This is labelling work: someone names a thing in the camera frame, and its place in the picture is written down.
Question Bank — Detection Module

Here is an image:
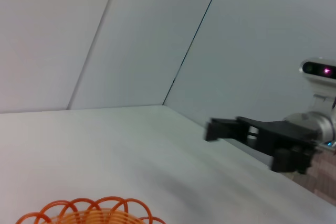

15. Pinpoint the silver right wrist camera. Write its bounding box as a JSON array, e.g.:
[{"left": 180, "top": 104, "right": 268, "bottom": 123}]
[{"left": 299, "top": 57, "right": 336, "bottom": 112}]

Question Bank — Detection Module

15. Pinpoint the orange plastic woven basket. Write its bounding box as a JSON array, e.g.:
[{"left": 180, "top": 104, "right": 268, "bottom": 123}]
[{"left": 14, "top": 196, "right": 167, "bottom": 224}]

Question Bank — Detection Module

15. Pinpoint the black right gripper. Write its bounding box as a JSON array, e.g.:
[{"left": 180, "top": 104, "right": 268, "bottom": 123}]
[{"left": 205, "top": 116, "right": 318, "bottom": 174}]

